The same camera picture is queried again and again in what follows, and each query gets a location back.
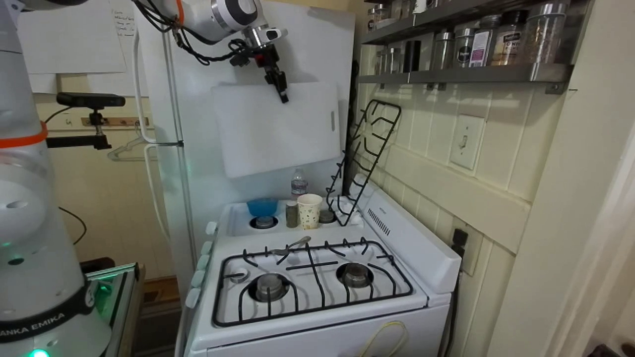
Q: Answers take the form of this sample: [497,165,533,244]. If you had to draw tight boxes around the large glass spice jar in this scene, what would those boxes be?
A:
[525,0,569,64]

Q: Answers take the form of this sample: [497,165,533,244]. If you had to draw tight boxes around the metal spice rack shelf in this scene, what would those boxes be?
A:
[358,0,592,94]

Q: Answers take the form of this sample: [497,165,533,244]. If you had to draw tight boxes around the black front stove grate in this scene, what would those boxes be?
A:
[211,238,412,328]

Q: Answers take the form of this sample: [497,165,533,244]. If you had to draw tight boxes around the white refrigerator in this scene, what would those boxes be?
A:
[132,0,354,282]

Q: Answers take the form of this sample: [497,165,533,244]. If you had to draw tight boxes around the spice jar with label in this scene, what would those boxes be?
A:
[467,28,493,68]

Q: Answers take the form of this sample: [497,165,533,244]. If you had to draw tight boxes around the white light switch plate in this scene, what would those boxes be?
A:
[450,115,483,171]

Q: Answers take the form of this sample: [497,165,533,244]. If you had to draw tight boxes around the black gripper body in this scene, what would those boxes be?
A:
[229,40,285,84]

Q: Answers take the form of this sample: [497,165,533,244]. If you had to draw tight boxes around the black wall plug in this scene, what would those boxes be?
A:
[451,228,467,256]

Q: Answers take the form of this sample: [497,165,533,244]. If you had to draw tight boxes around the blue plastic bowl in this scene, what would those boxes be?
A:
[245,199,277,218]

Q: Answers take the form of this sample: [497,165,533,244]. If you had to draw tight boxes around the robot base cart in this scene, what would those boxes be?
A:
[80,258,144,357]

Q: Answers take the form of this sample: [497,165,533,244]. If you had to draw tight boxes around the black loose stove grate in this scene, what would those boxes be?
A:
[324,99,402,226]

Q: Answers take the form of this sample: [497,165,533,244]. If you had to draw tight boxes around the small grey shaker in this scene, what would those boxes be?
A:
[285,203,297,228]

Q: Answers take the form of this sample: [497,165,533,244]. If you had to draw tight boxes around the white paper cup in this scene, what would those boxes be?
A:
[297,195,321,230]

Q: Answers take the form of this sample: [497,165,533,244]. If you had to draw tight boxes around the white plastic chopping board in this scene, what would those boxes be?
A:
[211,82,338,179]

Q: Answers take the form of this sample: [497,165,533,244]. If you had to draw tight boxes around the white gas stove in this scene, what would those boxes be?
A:
[174,185,459,357]

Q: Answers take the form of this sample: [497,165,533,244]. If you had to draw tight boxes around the black camera on stand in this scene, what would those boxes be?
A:
[45,94,124,151]

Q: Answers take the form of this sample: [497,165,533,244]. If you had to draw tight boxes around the clear plastic water bottle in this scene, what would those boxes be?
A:
[291,171,307,199]

